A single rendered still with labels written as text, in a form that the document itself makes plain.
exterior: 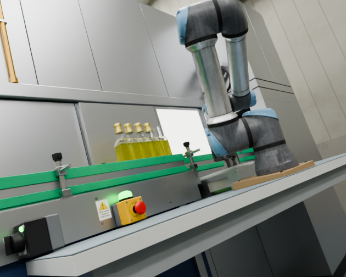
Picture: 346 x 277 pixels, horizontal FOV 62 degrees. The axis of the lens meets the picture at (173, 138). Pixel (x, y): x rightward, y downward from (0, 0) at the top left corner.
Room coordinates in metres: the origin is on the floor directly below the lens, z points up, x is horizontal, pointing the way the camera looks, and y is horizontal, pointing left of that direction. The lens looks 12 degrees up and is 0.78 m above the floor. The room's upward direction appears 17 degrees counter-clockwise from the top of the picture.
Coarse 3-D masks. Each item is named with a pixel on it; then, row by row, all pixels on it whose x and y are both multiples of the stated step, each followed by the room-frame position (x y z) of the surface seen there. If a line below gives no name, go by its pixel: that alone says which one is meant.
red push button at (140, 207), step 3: (138, 201) 0.88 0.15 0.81; (141, 201) 0.88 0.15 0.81; (135, 204) 0.87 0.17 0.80; (138, 204) 0.87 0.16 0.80; (141, 204) 0.87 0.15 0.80; (144, 204) 0.89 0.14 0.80; (135, 207) 0.86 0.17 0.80; (138, 207) 0.86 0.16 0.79; (141, 207) 0.87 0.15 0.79; (144, 207) 0.88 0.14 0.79; (138, 210) 0.86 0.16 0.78; (141, 210) 0.87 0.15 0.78; (144, 210) 0.88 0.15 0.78; (138, 213) 0.87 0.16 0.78; (141, 213) 0.87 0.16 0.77
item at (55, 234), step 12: (48, 216) 0.69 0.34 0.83; (24, 228) 0.65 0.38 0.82; (36, 228) 0.66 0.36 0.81; (48, 228) 0.68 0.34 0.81; (60, 228) 0.70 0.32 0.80; (24, 240) 0.66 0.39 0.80; (36, 240) 0.66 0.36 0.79; (48, 240) 0.68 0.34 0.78; (60, 240) 0.70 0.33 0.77; (24, 252) 0.66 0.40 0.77; (36, 252) 0.65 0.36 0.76; (48, 252) 0.69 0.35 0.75
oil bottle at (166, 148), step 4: (160, 136) 1.34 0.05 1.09; (164, 136) 1.36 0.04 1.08; (160, 140) 1.33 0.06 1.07; (164, 140) 1.35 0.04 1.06; (160, 144) 1.33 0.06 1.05; (164, 144) 1.34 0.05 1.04; (168, 144) 1.36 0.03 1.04; (164, 148) 1.33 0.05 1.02; (168, 148) 1.35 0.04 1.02; (164, 152) 1.33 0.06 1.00; (168, 152) 1.35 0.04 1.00
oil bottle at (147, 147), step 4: (140, 140) 1.25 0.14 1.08; (144, 140) 1.25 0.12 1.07; (148, 140) 1.27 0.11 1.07; (144, 144) 1.25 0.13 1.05; (148, 144) 1.27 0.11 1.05; (144, 148) 1.24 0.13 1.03; (148, 148) 1.26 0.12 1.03; (152, 148) 1.28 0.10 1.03; (144, 152) 1.24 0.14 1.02; (148, 152) 1.25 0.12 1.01; (152, 152) 1.27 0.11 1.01; (148, 156) 1.25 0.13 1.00; (152, 156) 1.27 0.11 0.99
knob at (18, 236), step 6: (18, 234) 0.65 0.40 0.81; (6, 240) 0.64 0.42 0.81; (12, 240) 0.64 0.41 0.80; (18, 240) 0.65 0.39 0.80; (6, 246) 0.64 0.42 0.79; (12, 246) 0.65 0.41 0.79; (18, 246) 0.65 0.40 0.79; (24, 246) 0.66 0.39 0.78; (6, 252) 0.64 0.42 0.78; (12, 252) 0.65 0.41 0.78
